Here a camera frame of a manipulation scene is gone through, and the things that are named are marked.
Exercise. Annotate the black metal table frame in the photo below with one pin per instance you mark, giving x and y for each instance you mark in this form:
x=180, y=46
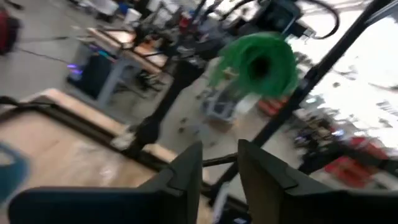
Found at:
x=326, y=62

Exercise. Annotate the clear plastic bag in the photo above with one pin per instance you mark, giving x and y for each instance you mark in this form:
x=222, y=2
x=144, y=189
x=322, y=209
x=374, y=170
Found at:
x=102, y=168

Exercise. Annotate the green elastic bandage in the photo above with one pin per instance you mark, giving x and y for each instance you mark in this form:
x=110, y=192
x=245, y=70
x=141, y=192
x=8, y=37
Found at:
x=276, y=53

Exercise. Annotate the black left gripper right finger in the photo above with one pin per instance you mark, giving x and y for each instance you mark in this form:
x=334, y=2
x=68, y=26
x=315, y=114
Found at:
x=295, y=205

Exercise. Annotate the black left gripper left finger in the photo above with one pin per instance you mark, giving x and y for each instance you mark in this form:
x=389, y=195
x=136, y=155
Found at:
x=124, y=205

